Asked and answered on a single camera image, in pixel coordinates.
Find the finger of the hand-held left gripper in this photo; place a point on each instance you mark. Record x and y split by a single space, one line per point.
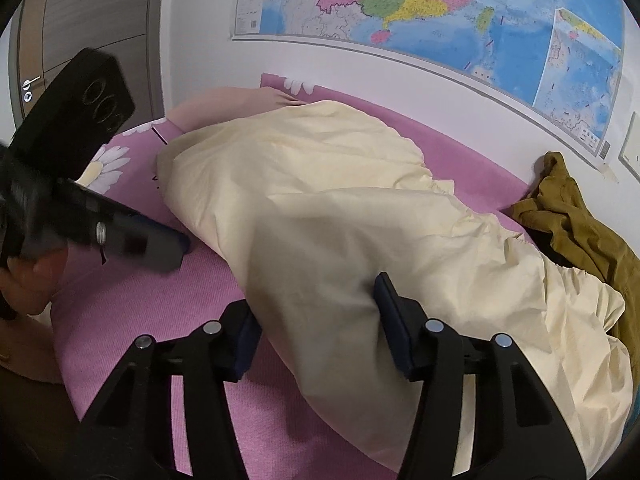
150 250

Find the cream large garment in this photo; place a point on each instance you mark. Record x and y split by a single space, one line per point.
350 220

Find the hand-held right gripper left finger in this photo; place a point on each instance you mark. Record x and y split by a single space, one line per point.
247 341

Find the pink floral bed sheet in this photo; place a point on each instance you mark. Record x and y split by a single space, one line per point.
150 320

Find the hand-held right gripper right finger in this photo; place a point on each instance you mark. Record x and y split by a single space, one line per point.
395 331

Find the person's left forearm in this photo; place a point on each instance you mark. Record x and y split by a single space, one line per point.
30 350

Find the wooden door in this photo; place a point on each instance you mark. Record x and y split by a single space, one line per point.
100 20

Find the olive green garment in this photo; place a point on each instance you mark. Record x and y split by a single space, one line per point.
575 220

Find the colourful wall map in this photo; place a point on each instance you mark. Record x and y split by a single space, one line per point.
450 10

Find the peach pink pillow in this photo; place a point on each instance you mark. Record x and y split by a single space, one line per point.
220 107

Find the person's left hand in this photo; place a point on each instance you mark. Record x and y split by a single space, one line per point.
35 285

